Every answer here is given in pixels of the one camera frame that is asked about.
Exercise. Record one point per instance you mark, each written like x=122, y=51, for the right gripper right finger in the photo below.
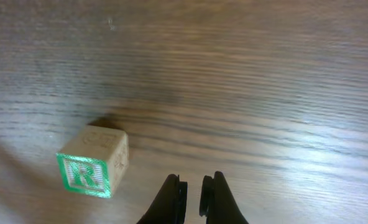
x=217, y=203

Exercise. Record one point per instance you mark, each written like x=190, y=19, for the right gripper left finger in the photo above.
x=169, y=205

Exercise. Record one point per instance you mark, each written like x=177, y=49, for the green R block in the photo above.
x=94, y=161

